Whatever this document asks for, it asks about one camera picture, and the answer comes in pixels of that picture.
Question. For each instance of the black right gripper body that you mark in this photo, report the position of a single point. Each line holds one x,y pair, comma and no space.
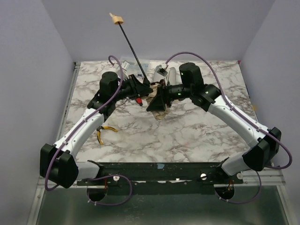
161,94

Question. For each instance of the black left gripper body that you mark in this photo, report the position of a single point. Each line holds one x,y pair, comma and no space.
134,85

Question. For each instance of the mint green umbrella case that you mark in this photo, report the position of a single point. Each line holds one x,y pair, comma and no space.
169,75

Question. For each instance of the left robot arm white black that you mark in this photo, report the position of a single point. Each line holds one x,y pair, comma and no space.
86,129

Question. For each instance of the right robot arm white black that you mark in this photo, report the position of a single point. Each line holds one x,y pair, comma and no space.
259,138

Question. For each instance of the red utility knife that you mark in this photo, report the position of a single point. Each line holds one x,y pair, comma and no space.
139,102

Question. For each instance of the clear plastic organizer box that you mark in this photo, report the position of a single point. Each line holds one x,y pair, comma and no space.
132,67

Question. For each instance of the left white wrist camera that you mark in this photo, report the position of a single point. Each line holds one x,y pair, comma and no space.
123,68

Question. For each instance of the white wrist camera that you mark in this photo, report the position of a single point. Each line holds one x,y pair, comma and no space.
162,70
123,68

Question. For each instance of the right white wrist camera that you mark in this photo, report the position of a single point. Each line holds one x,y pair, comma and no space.
162,70

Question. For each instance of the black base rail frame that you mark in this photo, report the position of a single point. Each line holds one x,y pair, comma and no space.
141,178

